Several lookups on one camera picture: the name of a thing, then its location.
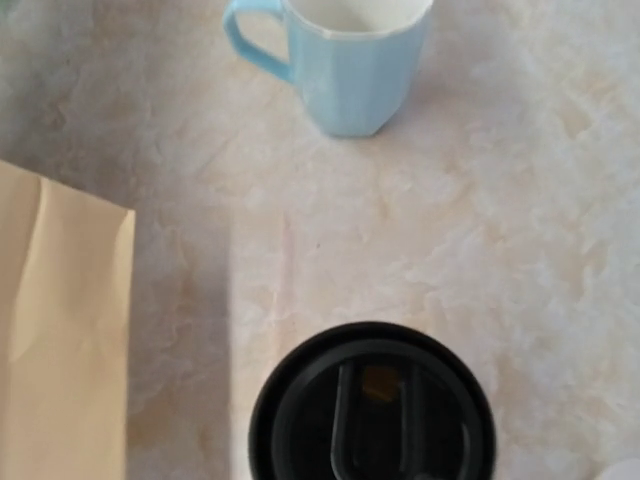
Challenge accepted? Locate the blue ceramic mug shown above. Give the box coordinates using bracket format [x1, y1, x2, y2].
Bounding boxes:
[223, 0, 433, 137]

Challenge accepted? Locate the brown paper bag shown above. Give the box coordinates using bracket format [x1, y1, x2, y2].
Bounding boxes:
[1, 163, 135, 479]

